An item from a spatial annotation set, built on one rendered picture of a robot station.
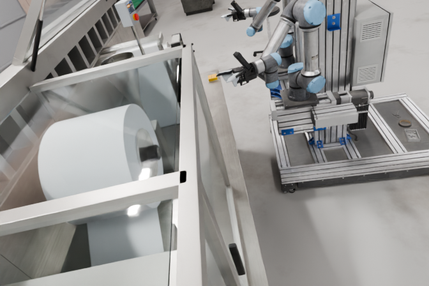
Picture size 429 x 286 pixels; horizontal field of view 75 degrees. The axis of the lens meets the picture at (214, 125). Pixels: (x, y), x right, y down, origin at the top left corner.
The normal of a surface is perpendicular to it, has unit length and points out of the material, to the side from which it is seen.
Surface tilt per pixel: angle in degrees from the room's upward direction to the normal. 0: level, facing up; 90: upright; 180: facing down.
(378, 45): 90
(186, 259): 0
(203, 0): 90
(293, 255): 0
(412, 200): 0
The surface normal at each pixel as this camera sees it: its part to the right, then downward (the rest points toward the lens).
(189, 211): -0.22, -0.79
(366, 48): -0.04, 0.60
